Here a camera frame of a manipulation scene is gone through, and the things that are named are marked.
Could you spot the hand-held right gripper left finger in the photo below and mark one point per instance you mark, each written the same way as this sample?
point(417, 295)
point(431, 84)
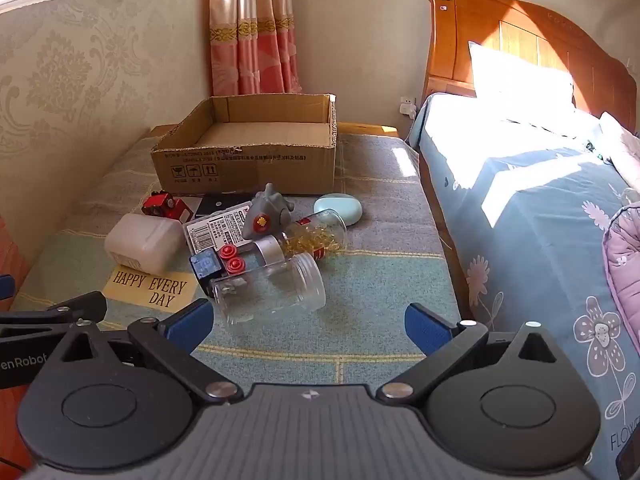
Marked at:
point(192, 322)

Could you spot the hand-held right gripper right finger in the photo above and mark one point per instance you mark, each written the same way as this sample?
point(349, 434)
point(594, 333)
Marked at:
point(425, 327)

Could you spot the brown cardboard box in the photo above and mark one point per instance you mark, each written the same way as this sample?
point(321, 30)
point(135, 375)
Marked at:
point(250, 170)

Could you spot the red toy car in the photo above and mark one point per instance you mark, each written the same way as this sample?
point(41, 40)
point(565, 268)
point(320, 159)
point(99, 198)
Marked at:
point(162, 206)

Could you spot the white pillow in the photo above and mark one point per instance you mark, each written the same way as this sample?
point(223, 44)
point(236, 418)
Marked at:
point(620, 145)

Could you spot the blue device with red buttons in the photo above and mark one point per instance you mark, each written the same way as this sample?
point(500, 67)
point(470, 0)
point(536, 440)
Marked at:
point(205, 265)

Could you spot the light blue round case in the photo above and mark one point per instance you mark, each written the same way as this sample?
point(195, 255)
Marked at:
point(340, 210)

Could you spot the white plastic bottle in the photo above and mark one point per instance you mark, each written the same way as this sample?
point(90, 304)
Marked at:
point(140, 242)

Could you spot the grey toy figure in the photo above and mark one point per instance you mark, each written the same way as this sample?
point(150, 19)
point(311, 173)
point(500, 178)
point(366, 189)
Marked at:
point(270, 210)

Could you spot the pink patterned curtain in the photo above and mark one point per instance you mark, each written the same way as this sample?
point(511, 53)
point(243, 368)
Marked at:
point(250, 25)

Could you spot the clear labelled plastic case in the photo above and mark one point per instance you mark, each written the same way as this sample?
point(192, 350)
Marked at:
point(215, 230)

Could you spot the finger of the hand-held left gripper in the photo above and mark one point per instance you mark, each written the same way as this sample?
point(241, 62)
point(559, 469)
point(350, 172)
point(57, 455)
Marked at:
point(5, 287)
point(75, 307)

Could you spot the white wall socket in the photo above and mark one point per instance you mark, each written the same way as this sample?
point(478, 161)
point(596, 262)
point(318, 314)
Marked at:
point(407, 106)

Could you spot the pink quilt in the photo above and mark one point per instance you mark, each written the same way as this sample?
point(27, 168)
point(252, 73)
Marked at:
point(625, 260)

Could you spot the clear plastic jar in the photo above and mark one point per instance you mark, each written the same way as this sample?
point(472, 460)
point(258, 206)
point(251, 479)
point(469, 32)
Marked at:
point(270, 290)

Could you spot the wooden bed frame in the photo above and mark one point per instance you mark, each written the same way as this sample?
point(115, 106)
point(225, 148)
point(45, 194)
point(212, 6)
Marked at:
point(500, 35)

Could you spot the clear bottle of yellow capsules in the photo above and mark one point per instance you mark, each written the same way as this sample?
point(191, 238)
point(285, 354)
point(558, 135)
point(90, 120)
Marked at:
point(315, 235)

